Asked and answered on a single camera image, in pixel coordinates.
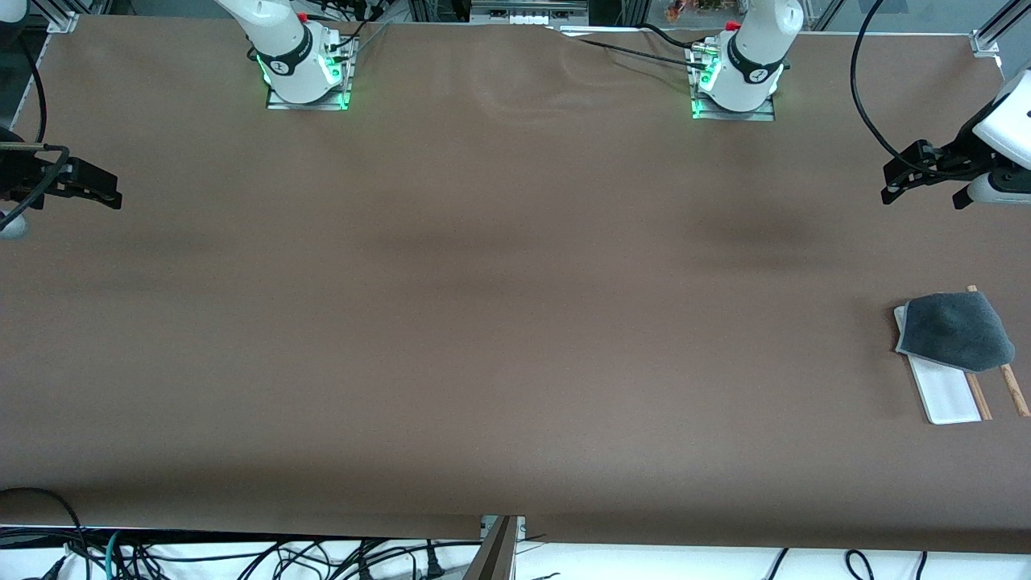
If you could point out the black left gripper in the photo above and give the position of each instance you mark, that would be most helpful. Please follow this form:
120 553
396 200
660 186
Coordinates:
956 156

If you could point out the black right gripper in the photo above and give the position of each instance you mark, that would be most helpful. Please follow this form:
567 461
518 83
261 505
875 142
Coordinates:
18 172

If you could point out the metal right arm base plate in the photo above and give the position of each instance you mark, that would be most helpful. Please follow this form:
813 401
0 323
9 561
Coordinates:
278 103

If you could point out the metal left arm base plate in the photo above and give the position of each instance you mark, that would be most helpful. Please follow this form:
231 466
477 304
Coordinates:
761 114

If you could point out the grey towel with red side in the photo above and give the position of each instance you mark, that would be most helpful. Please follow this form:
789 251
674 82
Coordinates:
958 330

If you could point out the wooden rack rod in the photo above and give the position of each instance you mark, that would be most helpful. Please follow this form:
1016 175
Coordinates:
981 399

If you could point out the white power strip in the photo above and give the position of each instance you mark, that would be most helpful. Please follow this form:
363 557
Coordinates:
523 18

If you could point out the wooden chopsticks pair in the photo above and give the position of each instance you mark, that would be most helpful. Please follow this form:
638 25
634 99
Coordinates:
1016 391

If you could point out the white rack base plate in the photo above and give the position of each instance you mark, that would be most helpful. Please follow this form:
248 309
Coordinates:
946 395

